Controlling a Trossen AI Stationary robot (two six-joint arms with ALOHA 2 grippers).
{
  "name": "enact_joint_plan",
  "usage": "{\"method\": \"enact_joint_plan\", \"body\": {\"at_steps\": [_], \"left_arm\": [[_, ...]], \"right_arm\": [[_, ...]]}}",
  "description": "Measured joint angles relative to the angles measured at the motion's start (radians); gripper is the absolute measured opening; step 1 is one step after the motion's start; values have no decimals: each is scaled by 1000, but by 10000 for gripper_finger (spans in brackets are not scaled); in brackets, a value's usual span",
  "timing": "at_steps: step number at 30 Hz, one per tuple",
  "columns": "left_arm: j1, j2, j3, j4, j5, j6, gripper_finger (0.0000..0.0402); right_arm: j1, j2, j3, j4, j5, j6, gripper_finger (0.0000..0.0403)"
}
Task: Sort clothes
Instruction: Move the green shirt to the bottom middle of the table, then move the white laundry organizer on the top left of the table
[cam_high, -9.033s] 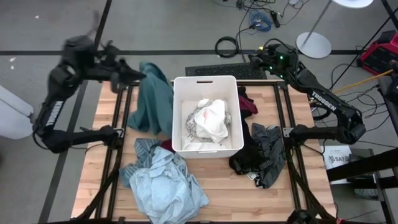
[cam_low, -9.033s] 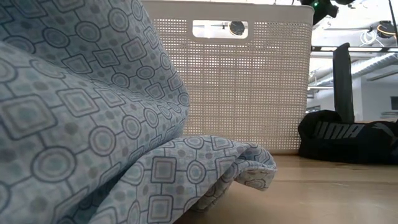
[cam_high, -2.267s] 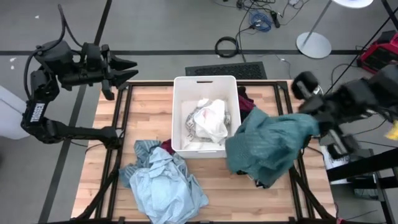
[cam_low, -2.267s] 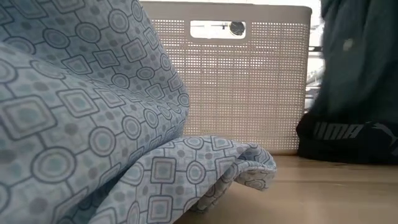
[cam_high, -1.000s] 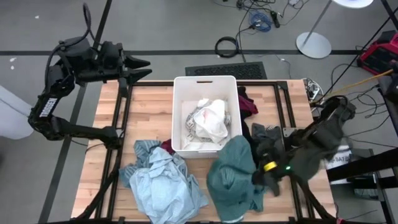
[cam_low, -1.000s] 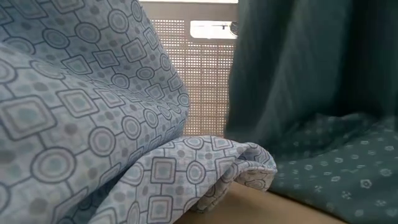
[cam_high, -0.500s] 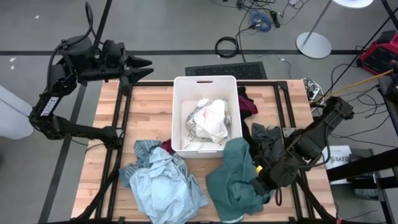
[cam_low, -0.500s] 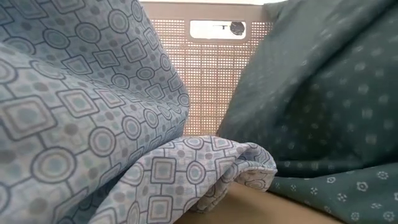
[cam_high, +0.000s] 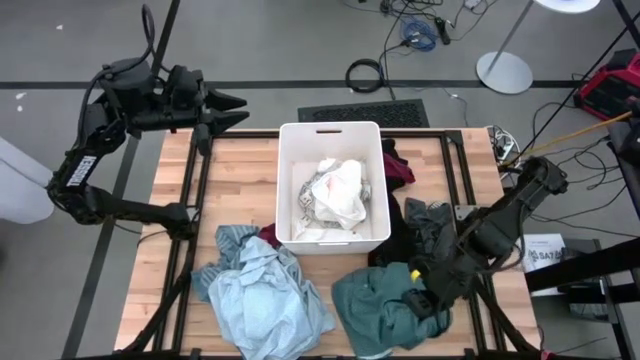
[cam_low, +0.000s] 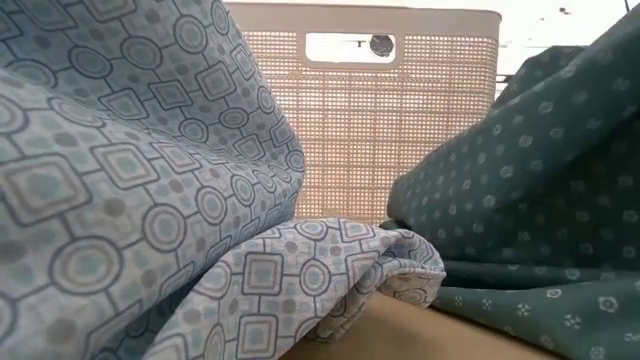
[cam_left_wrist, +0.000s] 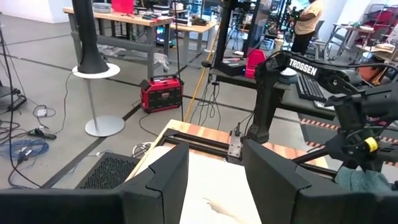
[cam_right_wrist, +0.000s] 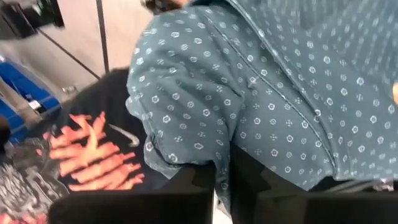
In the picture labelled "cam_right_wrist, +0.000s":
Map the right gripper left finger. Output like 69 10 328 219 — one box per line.
47 161 218 224

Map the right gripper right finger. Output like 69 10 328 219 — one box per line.
229 144 398 224

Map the teal dotted shirt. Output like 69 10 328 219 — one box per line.
124 0 398 215

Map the grey printed garment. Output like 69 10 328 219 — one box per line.
0 136 70 224

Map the blue plastic bin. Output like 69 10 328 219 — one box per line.
0 60 62 118
0 98 30 144

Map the black garment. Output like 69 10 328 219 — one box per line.
37 67 175 192

